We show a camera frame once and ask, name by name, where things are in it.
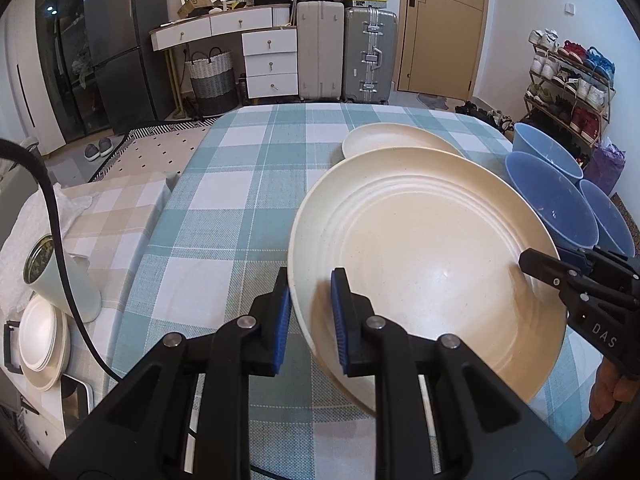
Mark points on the dotted rug striped border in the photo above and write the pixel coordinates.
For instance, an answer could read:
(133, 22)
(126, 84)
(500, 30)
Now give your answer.
(160, 150)

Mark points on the white bubble wrap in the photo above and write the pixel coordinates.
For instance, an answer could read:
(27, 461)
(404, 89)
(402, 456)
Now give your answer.
(30, 220)

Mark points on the white framed dark panel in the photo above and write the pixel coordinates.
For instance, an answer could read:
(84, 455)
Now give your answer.
(77, 400)

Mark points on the beige checked cloth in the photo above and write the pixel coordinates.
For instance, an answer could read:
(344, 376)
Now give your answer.
(115, 220)

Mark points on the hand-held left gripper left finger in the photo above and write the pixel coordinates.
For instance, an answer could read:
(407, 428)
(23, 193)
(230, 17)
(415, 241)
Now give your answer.
(280, 320)

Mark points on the woven laundry basket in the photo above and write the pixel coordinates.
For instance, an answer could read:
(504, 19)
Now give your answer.
(212, 85)

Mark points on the grey doormat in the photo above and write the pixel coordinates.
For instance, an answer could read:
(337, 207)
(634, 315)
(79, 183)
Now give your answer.
(432, 102)

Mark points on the metal shoe rack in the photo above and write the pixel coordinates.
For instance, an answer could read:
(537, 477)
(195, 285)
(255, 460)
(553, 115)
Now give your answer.
(537, 85)

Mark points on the beige suitcase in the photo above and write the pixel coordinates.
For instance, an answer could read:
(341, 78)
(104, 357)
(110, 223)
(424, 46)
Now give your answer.
(320, 50)

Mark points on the teal checked tablecloth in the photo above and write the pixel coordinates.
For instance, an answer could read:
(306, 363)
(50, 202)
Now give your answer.
(235, 200)

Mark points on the pale green insulated cup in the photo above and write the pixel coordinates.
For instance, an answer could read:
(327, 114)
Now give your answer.
(70, 285)

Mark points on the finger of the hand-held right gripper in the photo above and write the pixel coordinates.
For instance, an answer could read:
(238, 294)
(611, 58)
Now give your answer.
(542, 266)
(577, 259)

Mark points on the dark grey refrigerator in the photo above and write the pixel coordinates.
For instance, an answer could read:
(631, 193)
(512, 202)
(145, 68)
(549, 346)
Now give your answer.
(125, 35)

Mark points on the cream plate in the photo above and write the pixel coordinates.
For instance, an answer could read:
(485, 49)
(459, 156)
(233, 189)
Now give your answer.
(425, 270)
(390, 140)

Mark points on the blue bowl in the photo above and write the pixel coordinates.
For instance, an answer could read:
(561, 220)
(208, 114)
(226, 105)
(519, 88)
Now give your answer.
(607, 220)
(550, 200)
(545, 147)

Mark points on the purple bag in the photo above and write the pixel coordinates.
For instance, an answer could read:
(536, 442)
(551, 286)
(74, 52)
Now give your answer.
(605, 167)

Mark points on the dark bottle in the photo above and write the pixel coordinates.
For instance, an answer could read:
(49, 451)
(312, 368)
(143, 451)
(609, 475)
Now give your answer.
(243, 90)

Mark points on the silver suitcase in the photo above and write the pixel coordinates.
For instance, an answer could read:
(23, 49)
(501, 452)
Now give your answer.
(367, 55)

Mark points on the white wardrobe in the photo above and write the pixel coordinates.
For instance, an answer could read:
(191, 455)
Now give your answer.
(25, 85)

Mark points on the grey slipper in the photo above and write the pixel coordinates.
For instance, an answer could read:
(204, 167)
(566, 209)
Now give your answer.
(105, 146)
(91, 152)

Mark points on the white dressing table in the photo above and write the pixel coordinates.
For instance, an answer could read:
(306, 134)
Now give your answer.
(270, 65)

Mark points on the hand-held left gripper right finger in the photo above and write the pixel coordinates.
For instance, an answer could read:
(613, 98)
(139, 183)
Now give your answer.
(340, 320)

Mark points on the wooden door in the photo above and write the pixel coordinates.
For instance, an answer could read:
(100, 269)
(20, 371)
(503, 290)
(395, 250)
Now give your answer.
(440, 35)

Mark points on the stack of white plates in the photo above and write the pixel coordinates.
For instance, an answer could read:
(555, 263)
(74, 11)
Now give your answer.
(40, 340)

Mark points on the black glass cabinet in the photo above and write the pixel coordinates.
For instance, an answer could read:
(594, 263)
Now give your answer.
(60, 60)

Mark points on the open cardboard box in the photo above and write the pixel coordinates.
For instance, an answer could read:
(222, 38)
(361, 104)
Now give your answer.
(196, 7)

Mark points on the scattered pile of shoes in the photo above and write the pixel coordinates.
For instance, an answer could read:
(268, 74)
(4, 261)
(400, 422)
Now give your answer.
(482, 115)

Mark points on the person's right hand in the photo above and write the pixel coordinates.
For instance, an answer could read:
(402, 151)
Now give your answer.
(605, 390)

